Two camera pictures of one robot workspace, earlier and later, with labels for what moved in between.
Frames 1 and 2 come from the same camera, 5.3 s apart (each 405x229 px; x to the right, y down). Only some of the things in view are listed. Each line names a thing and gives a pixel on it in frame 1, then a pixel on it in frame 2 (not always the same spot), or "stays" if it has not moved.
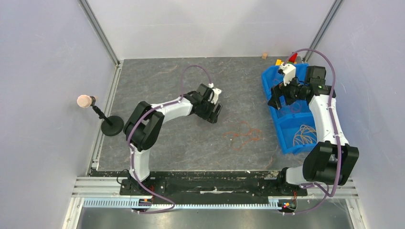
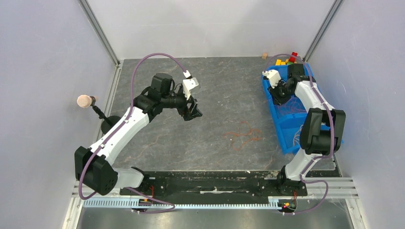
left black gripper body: (207, 110) to (180, 102)
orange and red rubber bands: (245, 134) stays
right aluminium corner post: (331, 15) stays
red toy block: (293, 57) stays
